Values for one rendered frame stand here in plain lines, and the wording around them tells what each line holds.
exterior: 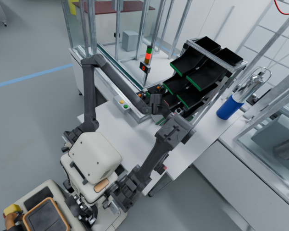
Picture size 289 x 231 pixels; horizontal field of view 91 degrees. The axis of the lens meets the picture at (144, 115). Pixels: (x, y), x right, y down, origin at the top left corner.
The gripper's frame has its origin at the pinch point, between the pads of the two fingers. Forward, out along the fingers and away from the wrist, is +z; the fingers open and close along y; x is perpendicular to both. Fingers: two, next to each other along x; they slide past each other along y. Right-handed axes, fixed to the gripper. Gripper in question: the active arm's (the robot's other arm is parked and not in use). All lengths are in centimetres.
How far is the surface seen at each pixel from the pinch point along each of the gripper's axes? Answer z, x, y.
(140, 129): 11.6, 42.5, 16.2
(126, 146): -7, 51, 6
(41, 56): -10, 151, 314
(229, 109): 93, -13, -10
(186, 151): 36, 31, -23
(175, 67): -3.1, -23.0, 17.5
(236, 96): 87, -27, -5
